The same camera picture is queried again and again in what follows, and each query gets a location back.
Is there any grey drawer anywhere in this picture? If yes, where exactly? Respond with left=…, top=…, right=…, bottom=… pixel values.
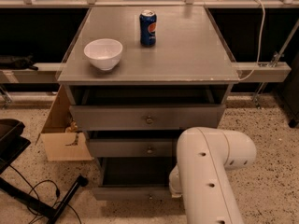
left=69, top=105, right=225, bottom=131
left=93, top=157, right=176, bottom=201
left=87, top=139, right=176, bottom=158

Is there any grey drawer cabinet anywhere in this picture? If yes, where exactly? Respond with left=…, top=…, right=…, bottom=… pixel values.
left=55, top=5, right=240, bottom=179

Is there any grey bottom drawer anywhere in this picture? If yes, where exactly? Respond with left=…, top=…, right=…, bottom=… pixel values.
left=93, top=157, right=176, bottom=201

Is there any white bowl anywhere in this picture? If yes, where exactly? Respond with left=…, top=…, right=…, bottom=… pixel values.
left=83, top=38, right=123, bottom=71

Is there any black object on rail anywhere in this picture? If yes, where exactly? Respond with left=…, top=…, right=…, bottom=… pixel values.
left=0, top=55, right=38, bottom=71

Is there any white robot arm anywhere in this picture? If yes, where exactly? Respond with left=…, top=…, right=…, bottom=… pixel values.
left=169, top=127, right=257, bottom=224

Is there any cardboard box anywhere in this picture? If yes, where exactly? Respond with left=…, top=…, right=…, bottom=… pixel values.
left=40, top=86, right=93, bottom=161

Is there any white cable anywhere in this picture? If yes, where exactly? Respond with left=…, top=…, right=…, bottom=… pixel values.
left=238, top=0, right=266, bottom=82

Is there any grey top drawer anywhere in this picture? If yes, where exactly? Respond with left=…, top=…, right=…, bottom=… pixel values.
left=69, top=105, right=225, bottom=131

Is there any blue pepsi can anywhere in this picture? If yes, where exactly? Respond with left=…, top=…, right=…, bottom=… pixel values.
left=139, top=10, right=157, bottom=47

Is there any grey middle drawer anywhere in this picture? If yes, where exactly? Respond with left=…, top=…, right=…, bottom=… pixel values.
left=87, top=139, right=176, bottom=158

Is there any black floor cable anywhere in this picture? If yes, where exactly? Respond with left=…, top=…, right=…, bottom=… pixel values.
left=8, top=164, right=82, bottom=224

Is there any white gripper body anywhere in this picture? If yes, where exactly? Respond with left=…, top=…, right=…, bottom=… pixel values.
left=169, top=166, right=182, bottom=198

